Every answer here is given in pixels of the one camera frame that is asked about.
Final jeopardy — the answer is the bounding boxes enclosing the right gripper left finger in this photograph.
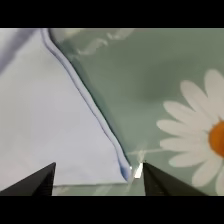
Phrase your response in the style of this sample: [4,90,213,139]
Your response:
[0,162,57,197]

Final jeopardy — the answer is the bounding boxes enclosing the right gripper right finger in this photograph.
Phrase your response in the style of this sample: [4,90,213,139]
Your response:
[141,161,208,197]

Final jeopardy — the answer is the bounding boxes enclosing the light blue shirt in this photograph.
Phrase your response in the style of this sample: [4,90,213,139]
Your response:
[0,28,133,192]

